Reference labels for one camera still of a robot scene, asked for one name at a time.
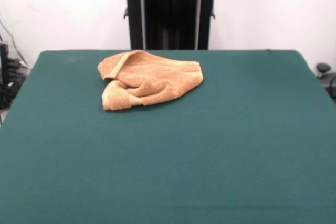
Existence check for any orange terry towel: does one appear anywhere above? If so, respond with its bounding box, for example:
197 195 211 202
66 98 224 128
97 50 204 111

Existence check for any dark green table cloth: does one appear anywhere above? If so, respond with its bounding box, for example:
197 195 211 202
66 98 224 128
0 49 336 224

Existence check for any black chair base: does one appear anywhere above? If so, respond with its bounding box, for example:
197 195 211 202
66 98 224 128
316 62 336 104

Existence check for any black electronics box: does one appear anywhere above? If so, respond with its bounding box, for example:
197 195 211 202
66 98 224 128
0 42 9 86

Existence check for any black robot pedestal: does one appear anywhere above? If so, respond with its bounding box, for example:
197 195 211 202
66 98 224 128
114 0 227 50

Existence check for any black cable bundle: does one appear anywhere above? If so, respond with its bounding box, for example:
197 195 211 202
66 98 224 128
0 58 30 109

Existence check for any grey wall cable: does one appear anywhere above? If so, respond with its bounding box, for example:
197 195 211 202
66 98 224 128
0 20 29 67

